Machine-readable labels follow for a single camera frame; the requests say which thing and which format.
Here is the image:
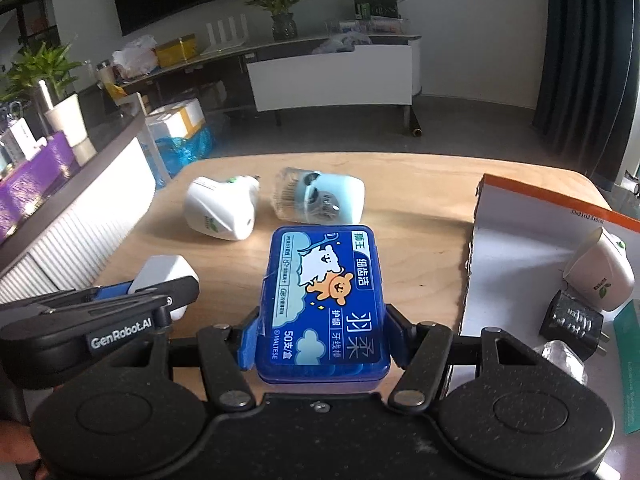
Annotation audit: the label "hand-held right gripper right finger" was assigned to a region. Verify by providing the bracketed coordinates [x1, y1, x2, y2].
[385, 304, 546, 409]

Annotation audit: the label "light blue plug-in device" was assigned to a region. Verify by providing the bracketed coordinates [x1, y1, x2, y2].
[271, 166, 366, 225]

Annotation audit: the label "white television cabinet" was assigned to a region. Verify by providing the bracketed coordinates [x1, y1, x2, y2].
[114, 32, 424, 127]

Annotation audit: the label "yellow box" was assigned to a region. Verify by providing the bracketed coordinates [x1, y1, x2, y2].
[154, 33, 199, 68]

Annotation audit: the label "blue dental floss box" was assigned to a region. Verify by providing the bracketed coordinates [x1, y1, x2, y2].
[254, 223, 392, 387]

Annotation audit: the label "white plug-in mosquito repeller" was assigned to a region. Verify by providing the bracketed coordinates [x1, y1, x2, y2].
[184, 174, 261, 242]
[562, 226, 636, 314]

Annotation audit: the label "blue plastic bag on floor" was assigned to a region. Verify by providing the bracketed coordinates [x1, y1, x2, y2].
[154, 115, 229, 182]

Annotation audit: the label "dark green box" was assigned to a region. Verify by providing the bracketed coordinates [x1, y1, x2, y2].
[352, 0, 402, 21]

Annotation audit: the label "small teal box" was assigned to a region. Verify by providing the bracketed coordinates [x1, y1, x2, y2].
[612, 299, 640, 437]

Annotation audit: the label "small white charger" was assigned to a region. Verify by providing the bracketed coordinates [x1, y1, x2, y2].
[127, 254, 201, 322]

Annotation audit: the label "purple boxes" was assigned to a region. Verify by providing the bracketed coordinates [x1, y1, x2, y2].
[0, 131, 77, 242]

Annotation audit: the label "green plant in white pot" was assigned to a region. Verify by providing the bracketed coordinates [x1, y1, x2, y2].
[0, 41, 89, 147]

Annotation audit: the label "black charger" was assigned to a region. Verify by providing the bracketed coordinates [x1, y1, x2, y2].
[539, 289, 612, 362]

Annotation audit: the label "white cardboard box orange rim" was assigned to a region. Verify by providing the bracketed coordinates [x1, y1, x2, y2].
[459, 173, 640, 480]

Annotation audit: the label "bamboo plant in dark vase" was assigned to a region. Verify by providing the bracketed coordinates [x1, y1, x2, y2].
[244, 0, 312, 42]

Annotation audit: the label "small clear liquid bottle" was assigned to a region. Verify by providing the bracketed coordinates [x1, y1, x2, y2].
[531, 340, 592, 387]

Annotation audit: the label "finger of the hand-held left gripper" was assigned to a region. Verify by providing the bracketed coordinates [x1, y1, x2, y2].
[93, 274, 201, 319]

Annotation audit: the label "blue plastic bag on cabinet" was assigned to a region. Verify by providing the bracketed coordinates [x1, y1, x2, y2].
[311, 32, 374, 56]

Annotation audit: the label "clear tray of small goods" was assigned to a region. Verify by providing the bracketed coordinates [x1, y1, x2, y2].
[324, 15, 412, 37]

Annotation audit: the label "white router with antennas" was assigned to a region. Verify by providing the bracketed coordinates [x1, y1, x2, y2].
[201, 16, 249, 57]

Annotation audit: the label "white ribbed counter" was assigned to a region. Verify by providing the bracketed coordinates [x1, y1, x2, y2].
[0, 109, 157, 303]

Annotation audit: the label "white plastic bag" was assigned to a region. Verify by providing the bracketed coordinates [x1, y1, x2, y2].
[111, 34, 159, 79]

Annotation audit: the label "white and yellow carton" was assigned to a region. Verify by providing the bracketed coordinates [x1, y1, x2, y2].
[144, 98, 207, 139]

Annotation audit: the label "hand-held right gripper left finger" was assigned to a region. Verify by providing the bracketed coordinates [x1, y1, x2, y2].
[107, 310, 262, 409]

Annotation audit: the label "dark blue curtain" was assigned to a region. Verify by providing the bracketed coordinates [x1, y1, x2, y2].
[529, 0, 640, 182]

